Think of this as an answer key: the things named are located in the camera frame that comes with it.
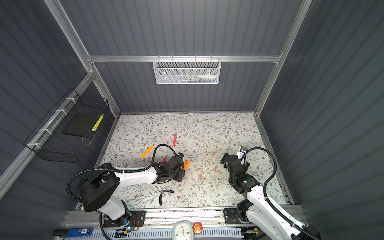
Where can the red round button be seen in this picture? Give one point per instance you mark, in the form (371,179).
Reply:
(197,228)

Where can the white wire mesh basket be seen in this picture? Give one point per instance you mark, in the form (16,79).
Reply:
(196,72)

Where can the lone orange marker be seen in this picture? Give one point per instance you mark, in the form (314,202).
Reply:
(147,151)

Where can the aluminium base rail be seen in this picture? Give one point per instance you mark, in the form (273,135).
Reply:
(162,217)

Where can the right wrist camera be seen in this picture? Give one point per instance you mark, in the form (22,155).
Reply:
(242,152)

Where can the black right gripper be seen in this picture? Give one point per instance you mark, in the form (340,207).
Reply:
(224,159)

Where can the black wire wall basket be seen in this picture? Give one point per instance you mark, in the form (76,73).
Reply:
(51,145)

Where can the white analog clock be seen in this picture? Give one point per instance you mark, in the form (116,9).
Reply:
(182,230)

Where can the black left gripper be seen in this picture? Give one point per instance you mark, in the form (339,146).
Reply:
(182,174)

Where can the black flat pad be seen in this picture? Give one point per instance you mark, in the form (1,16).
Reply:
(80,126)

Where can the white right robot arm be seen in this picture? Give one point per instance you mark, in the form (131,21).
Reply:
(260,210)

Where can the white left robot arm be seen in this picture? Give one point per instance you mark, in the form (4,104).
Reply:
(97,190)

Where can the yellow marker in basket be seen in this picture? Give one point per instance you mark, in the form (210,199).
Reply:
(98,122)

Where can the black handled pliers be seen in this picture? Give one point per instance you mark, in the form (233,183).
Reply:
(163,193)

